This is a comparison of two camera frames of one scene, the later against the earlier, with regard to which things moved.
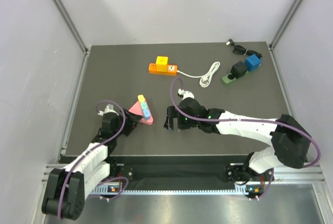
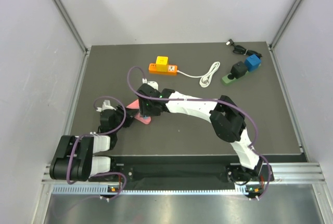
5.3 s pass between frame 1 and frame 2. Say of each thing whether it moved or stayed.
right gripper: moved
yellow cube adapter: stayed
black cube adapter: stayed
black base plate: stayed
